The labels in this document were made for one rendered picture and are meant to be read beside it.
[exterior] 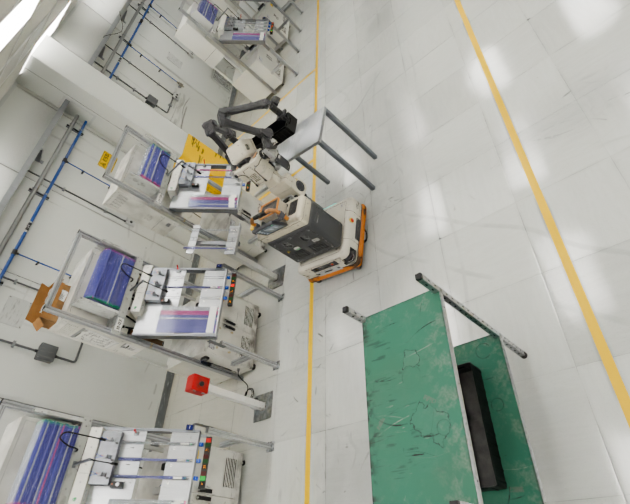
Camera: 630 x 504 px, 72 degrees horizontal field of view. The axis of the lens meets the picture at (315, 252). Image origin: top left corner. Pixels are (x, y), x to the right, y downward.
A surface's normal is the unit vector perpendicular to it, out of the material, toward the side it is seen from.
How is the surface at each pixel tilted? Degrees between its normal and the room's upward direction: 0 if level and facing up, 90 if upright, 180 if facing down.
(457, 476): 0
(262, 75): 90
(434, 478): 0
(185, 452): 47
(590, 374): 0
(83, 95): 90
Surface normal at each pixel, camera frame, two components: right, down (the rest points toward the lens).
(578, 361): -0.69, -0.45
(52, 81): -0.01, 0.79
